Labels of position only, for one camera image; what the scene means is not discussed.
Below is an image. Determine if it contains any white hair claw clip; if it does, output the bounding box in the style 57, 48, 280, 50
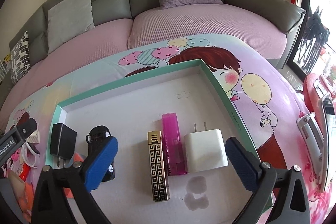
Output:
27, 129, 40, 144

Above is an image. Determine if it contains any red white glue bottle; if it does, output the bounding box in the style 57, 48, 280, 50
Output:
19, 162, 31, 181

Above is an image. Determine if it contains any white smart wristband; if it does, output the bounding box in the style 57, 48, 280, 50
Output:
21, 141, 40, 168

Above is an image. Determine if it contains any black USB power adapter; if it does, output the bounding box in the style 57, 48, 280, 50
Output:
50, 123, 77, 168

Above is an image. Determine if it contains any black toy car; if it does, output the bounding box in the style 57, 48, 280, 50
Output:
85, 124, 116, 183

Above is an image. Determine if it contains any white USB power adapter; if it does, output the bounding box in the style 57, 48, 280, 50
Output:
184, 128, 228, 173

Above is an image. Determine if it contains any magenta translucent lighter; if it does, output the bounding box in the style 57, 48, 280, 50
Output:
162, 113, 187, 176

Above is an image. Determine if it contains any orange carrot knife toy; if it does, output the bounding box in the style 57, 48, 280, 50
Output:
18, 182, 34, 223

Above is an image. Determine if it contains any black white patterned cushion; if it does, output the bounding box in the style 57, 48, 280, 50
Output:
10, 31, 30, 85

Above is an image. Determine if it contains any cartoon print blanket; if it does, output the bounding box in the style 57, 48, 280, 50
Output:
1, 34, 334, 223

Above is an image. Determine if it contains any pink child chair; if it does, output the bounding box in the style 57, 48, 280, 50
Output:
297, 73, 335, 192

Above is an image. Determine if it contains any pink sofa seat cover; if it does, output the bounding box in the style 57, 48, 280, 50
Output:
1, 4, 287, 130

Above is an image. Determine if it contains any light grey cushion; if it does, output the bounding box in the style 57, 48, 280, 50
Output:
47, 0, 95, 54

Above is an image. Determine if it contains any teal-edged white cardboard tray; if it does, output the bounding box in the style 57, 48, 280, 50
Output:
52, 60, 256, 223

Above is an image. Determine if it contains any grey sofa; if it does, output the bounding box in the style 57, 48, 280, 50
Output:
1, 0, 304, 117

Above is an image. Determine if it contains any black metal rack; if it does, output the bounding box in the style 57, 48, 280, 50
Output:
297, 6, 330, 74

